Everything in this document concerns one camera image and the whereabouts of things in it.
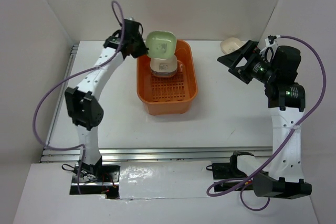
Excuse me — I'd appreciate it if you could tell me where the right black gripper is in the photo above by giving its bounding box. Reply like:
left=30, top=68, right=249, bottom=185
left=217, top=39, right=278, bottom=84

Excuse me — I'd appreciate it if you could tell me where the green plate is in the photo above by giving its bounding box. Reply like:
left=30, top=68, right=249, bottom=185
left=145, top=30, right=177, bottom=59

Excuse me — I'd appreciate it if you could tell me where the cream plate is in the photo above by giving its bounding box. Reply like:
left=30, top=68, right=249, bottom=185
left=150, top=55, right=177, bottom=74
left=220, top=37, right=244, bottom=55

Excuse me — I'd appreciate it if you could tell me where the pink-brown plate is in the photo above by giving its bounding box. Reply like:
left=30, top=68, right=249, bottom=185
left=152, top=73, right=176, bottom=78

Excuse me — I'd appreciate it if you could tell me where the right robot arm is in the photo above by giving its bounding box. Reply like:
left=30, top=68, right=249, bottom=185
left=217, top=37, right=312, bottom=199

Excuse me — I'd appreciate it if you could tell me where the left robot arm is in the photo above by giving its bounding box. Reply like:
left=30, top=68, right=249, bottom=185
left=65, top=19, right=148, bottom=182

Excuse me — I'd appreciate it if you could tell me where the orange plastic bin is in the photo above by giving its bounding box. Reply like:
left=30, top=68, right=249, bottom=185
left=136, top=40, right=198, bottom=115

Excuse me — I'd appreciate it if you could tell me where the white sheet front cover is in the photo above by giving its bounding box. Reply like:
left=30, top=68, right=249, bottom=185
left=119, top=161, right=214, bottom=199

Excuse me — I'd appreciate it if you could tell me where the aluminium rail frame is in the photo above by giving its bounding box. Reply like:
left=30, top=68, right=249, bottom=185
left=41, top=40, right=272, bottom=162

